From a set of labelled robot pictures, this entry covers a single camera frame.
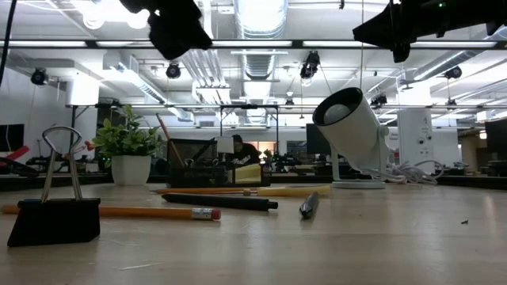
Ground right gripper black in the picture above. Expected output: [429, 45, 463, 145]
[352, 0, 451, 64]

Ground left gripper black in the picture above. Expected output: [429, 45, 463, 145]
[118, 0, 213, 61]

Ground black pen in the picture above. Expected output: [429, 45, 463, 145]
[189, 139, 219, 167]
[161, 192, 279, 211]
[299, 191, 320, 219]

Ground black mesh desk organizer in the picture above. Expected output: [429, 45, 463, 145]
[166, 137, 271, 188]

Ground black ceiling spotlight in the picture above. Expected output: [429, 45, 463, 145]
[443, 65, 463, 80]
[30, 68, 48, 87]
[165, 62, 182, 80]
[299, 50, 322, 80]

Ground black overhead beam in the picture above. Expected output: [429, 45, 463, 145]
[0, 39, 507, 50]

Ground white spot lamp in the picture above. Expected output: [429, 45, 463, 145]
[311, 86, 391, 190]

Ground black monitor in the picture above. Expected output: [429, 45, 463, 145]
[305, 123, 332, 155]
[0, 123, 25, 153]
[485, 118, 507, 159]

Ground person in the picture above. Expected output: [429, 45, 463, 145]
[227, 134, 262, 166]

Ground green plant in white pot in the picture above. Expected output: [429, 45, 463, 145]
[91, 104, 166, 187]

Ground white lamp cable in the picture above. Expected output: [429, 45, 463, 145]
[366, 159, 445, 186]

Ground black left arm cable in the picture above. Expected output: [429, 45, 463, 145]
[0, 0, 19, 87]

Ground yellow-handled scissors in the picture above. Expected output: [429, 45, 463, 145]
[243, 184, 332, 198]

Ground black metal table frame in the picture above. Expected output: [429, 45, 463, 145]
[0, 173, 507, 191]

